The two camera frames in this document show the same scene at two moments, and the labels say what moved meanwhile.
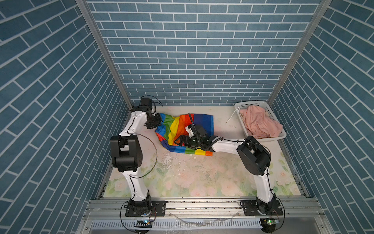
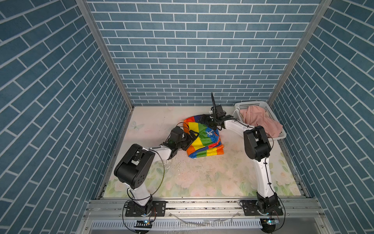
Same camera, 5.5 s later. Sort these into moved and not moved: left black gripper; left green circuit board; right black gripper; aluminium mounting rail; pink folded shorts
Moved: left black gripper; right black gripper
Not moved: pink folded shorts; aluminium mounting rail; left green circuit board
